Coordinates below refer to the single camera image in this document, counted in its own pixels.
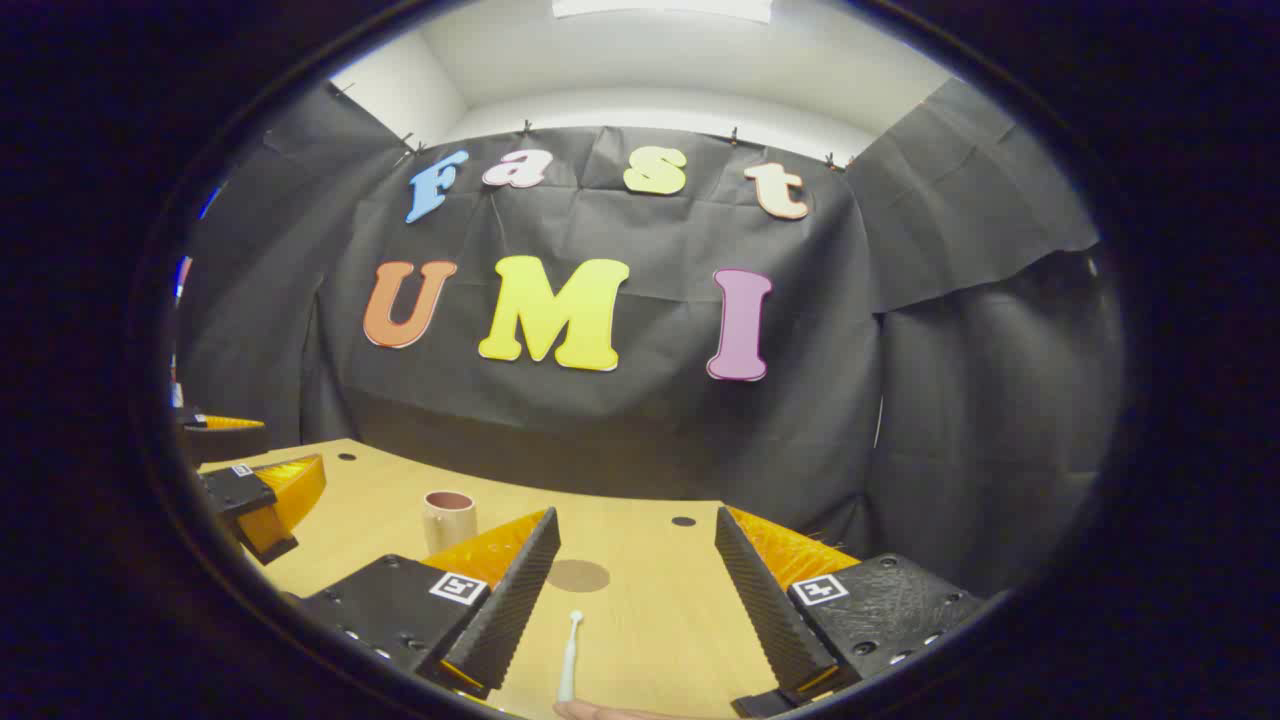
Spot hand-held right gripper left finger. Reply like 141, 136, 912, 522
300, 507, 562, 701

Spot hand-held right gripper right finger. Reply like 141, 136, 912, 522
714, 505, 986, 719

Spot brown round coaster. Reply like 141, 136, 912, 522
546, 559, 611, 593

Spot white toothbrush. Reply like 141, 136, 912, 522
556, 610, 585, 704

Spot beige cup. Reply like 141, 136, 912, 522
422, 490, 478, 556

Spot wooden desktop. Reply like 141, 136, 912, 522
198, 438, 871, 720

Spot black backdrop cloth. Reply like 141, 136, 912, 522
175, 78, 1126, 601

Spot ceiling light panel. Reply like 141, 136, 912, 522
553, 0, 773, 23

